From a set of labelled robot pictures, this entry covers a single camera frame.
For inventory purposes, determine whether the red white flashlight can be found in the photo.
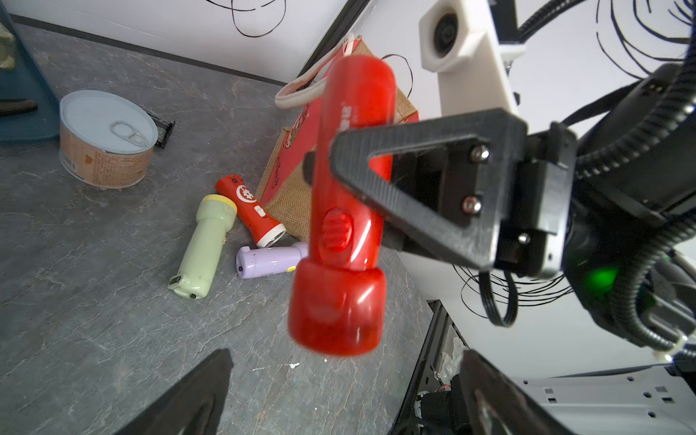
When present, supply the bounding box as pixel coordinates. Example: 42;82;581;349
215;175;286;248

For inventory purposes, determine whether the purple flashlight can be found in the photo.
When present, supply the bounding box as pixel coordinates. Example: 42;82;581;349
236;242;309;279

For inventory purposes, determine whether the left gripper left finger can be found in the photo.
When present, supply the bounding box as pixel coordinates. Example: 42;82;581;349
118;349;234;434

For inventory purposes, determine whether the black corrugated cable right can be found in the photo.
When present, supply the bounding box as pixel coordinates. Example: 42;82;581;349
515;0;696;360

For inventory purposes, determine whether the brown jute tote bag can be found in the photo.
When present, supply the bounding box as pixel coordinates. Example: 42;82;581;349
254;34;420;242

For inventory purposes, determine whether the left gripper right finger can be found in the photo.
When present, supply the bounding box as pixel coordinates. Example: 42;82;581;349
460;350;571;435

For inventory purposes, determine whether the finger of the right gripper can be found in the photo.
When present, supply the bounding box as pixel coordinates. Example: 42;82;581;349
328;109;527;271

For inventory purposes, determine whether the light green flashlight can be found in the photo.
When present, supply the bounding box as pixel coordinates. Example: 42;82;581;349
168;194;237;299

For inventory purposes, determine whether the red flashlight top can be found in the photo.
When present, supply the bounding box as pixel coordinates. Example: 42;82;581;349
288;54;397;356

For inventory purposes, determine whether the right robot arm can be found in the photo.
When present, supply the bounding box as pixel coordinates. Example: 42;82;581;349
329;63;695;434

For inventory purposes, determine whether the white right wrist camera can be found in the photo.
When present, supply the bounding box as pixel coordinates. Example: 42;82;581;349
419;0;526;117

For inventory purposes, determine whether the small orange can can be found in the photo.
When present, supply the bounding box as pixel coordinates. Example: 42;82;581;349
59;90;159;190

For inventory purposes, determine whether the dark teal tray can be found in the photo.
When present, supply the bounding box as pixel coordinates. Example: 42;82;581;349
1;5;60;145

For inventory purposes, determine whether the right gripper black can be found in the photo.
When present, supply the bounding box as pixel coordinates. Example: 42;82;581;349
475;59;695;348

